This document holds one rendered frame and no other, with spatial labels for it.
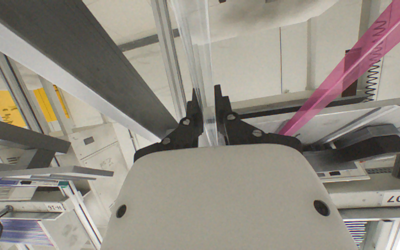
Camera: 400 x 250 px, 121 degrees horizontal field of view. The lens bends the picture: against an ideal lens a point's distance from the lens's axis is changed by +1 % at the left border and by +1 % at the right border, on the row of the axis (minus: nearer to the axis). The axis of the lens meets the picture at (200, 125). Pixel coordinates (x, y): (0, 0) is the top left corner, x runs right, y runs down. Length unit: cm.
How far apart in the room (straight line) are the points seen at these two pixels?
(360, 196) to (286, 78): 163
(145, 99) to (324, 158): 38
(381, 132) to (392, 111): 6
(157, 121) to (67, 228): 108
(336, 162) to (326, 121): 16
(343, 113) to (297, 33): 201
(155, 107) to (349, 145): 37
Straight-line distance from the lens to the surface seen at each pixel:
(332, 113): 23
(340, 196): 66
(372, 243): 82
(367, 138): 35
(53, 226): 117
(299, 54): 219
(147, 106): 17
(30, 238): 138
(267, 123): 20
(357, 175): 59
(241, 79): 189
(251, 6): 68
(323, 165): 38
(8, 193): 117
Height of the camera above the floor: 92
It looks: 14 degrees up
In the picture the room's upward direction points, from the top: 170 degrees clockwise
